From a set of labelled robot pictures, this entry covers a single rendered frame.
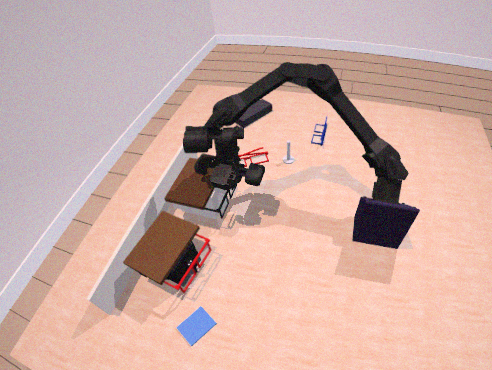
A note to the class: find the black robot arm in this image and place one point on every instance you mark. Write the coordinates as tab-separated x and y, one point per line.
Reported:
320	79

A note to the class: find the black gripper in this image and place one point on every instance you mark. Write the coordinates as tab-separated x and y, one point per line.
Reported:
253	175

